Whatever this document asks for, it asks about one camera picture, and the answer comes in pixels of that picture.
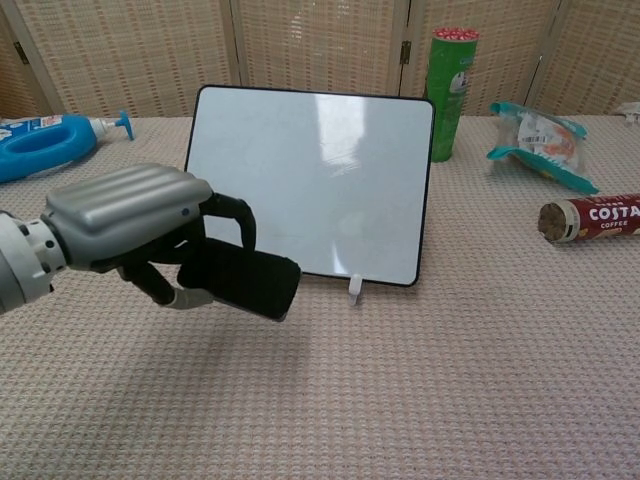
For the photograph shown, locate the red Costa coffee bottle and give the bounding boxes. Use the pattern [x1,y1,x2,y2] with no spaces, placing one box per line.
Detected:
[537,193,640,245]

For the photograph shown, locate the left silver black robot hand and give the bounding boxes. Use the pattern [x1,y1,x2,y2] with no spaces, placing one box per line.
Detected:
[39,163,259,311]

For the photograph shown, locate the black-framed whiteboard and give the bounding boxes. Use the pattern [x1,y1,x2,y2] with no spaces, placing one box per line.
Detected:
[183,84,436,288]

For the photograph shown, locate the woven folding screen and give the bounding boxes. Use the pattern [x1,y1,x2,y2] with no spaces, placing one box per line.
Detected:
[0,0,640,119]

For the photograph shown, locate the teal clear snack bag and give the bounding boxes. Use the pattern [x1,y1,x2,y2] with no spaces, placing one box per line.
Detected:
[487,101,601,196]

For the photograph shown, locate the green chips can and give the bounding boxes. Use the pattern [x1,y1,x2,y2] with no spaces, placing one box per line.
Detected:
[424,27,482,163]

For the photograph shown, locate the beige woven tablecloth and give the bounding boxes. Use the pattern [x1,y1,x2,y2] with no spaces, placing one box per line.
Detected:
[0,102,640,480]

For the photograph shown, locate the black rectangular eraser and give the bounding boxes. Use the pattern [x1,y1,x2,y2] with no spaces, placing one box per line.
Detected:
[175,237,303,323]

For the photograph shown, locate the blue pump soap bottle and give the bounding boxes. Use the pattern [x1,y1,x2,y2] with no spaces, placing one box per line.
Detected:
[0,110,137,184]

